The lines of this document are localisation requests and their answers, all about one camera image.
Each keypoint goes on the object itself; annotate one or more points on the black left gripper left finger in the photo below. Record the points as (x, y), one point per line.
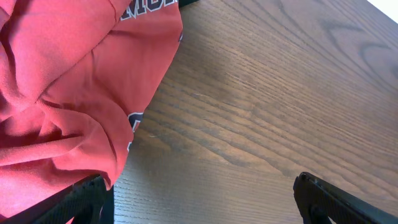
(80, 203)

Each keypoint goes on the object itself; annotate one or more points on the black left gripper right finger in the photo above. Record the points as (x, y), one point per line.
(320, 202)

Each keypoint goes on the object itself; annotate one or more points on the red t-shirt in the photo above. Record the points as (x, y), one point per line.
(76, 78)

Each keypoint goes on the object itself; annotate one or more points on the black garment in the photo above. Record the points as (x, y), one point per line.
(182, 3)

